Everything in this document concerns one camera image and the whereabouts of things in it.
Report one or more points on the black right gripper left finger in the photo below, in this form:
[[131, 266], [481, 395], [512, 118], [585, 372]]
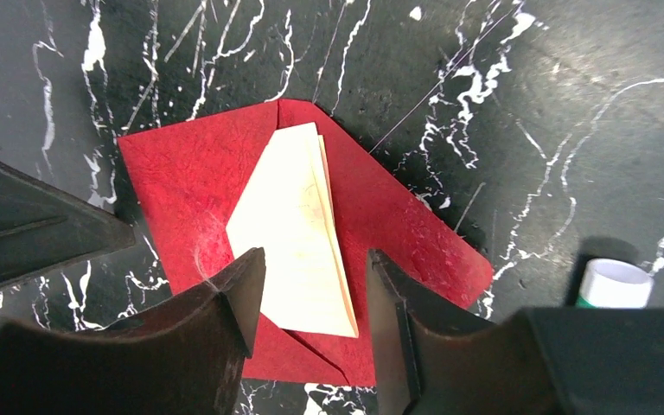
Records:
[[182, 356]]

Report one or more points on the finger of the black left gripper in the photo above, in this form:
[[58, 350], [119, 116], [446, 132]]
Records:
[[43, 228]]

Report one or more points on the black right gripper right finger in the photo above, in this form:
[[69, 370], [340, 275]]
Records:
[[432, 357]]

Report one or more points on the peach lined letter paper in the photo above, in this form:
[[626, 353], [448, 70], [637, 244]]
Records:
[[286, 209]]

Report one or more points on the white green glue stick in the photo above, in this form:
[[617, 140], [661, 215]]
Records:
[[613, 284]]

